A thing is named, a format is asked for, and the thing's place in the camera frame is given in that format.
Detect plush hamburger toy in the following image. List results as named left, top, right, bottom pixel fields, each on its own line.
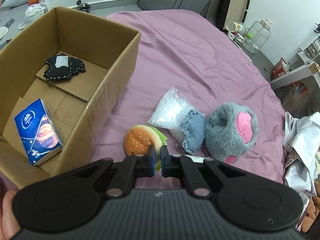
left=124, top=125, right=167, bottom=171

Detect blue denim pouch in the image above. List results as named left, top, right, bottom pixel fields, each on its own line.
left=180, top=109, right=205, bottom=155

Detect clear bag white beads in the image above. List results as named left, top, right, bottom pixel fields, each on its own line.
left=148, top=86, right=195, bottom=144

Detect grey plush paw slipper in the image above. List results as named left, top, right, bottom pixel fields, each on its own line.
left=204, top=102, right=259, bottom=164

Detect blue tissue pack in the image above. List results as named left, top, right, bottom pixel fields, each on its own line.
left=14, top=99, right=64, bottom=166

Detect brown cardboard box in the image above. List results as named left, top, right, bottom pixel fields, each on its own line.
left=1, top=7, right=140, bottom=189

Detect black felt pouch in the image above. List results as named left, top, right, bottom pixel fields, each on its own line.
left=43, top=54, right=86, bottom=81

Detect small white plastic bag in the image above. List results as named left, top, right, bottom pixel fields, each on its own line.
left=185, top=155, right=213, bottom=163

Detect person's left hand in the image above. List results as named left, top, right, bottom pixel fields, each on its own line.
left=0, top=189, right=21, bottom=240

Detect pink bed sheet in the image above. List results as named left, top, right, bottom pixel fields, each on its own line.
left=89, top=10, right=285, bottom=183

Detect white crumpled cloth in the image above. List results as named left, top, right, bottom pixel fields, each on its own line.
left=283, top=112, right=319, bottom=229

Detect red basket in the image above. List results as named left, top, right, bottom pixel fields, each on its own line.
left=271, top=57, right=290, bottom=80

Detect white paper cup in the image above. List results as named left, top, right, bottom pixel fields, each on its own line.
left=225, top=21, right=248, bottom=36

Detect orange brown blanket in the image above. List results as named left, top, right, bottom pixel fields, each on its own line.
left=300, top=197, right=320, bottom=233

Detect clear plastic water jug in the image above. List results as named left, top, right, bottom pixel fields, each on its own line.
left=243, top=19, right=272, bottom=54

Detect grey sneakers pair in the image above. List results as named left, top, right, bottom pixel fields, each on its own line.
left=76, top=0, right=91, bottom=13

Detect white desk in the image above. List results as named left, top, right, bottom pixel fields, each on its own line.
left=270, top=51, right=320, bottom=90

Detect white drawer organizer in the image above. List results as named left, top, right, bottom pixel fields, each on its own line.
left=299, top=32, right=319, bottom=64

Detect black framed cardboard tray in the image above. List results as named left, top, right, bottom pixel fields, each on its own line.
left=215, top=0, right=250, bottom=31

